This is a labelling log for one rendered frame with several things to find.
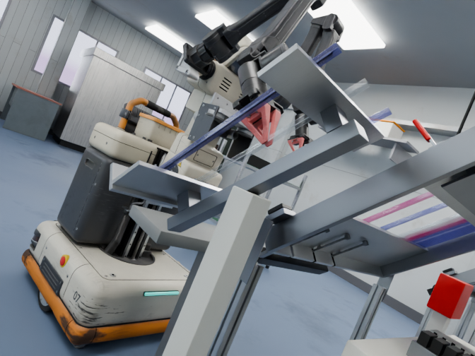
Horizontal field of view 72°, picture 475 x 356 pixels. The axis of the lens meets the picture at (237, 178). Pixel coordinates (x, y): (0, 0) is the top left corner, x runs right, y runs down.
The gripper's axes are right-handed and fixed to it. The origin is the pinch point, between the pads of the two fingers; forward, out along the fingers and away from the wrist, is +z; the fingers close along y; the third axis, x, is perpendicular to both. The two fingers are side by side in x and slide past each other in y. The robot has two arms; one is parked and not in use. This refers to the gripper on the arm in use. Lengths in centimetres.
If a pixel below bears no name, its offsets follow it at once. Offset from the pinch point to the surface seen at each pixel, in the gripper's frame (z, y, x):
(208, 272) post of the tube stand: 22.2, -3.1, 17.2
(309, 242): 12.0, 37.4, 15.4
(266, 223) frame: 9.4, 17.3, 15.4
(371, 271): 18, 80, 15
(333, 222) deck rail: 14.2, 20.4, -0.4
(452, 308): 35, 120, 2
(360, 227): 11.8, 40.2, 0.9
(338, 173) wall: -193, 441, 139
